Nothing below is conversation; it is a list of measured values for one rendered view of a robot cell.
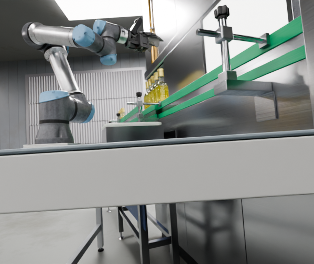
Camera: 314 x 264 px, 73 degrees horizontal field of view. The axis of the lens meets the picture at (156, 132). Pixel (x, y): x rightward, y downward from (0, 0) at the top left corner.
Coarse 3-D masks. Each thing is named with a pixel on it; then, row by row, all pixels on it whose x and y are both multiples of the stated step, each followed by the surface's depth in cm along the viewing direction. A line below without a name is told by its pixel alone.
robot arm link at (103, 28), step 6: (96, 24) 94; (102, 24) 94; (108, 24) 96; (114, 24) 99; (96, 30) 94; (102, 30) 95; (108, 30) 96; (114, 30) 98; (120, 30) 99; (102, 36) 96; (114, 36) 98
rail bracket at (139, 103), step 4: (136, 92) 101; (140, 92) 102; (140, 96) 102; (140, 100) 102; (128, 104) 100; (132, 104) 100; (136, 104) 101; (140, 104) 101; (144, 104) 102; (148, 104) 103; (152, 104) 104; (156, 104) 104; (160, 104) 104; (140, 108) 101; (140, 112) 101; (140, 116) 100
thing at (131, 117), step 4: (136, 108) 113; (132, 112) 122; (136, 112) 113; (124, 116) 143; (128, 116) 131; (132, 116) 124; (136, 116) 115; (124, 120) 144; (128, 120) 133; (132, 120) 123; (136, 120) 114
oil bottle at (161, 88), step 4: (156, 84) 115; (160, 84) 112; (164, 84) 113; (156, 88) 115; (160, 88) 112; (164, 88) 113; (156, 92) 115; (160, 92) 112; (164, 92) 113; (156, 96) 115; (160, 96) 112; (164, 96) 112; (168, 96) 113; (156, 100) 115; (160, 100) 111
